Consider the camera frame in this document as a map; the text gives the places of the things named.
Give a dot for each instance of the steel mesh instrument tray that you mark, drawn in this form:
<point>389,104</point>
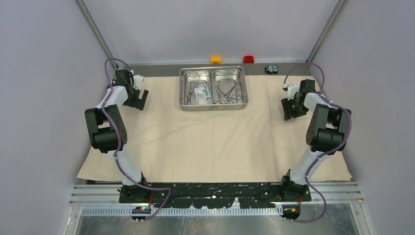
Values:
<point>225,77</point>

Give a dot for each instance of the steel scissors pile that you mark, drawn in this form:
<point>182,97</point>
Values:
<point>233,96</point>

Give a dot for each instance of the steel forceps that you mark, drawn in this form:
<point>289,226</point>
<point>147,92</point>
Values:
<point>192,90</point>

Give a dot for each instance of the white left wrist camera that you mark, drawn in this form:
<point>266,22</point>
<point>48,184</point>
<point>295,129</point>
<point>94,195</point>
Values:
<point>137,82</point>

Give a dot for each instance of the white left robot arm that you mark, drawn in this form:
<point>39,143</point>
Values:
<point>108,133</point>

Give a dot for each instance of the blue owl number tag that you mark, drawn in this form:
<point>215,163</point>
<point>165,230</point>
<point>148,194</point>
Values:
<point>271,69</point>

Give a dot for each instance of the cream cloth wrap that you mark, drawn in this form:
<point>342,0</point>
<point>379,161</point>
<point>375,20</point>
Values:
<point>254,144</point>

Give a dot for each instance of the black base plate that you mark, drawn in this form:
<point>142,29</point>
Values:
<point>213,195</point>

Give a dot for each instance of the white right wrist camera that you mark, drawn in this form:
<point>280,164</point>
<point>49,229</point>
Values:
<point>291,90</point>

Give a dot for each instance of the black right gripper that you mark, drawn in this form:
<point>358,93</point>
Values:
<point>289,113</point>

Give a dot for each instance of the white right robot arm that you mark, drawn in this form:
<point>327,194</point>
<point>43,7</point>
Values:
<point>326,134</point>

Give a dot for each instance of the green white sterile packet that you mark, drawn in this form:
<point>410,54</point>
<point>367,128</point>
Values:
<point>202,94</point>

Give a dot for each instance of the yellow block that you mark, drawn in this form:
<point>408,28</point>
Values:
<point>215,60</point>

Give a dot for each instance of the red block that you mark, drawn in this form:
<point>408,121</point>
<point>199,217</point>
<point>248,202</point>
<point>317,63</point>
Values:
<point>248,59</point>

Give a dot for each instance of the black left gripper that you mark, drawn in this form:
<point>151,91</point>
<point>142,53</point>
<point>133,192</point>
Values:
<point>138,104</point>

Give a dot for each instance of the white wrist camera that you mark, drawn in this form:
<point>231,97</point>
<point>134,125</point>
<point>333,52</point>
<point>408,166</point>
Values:
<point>137,82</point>
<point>291,90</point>

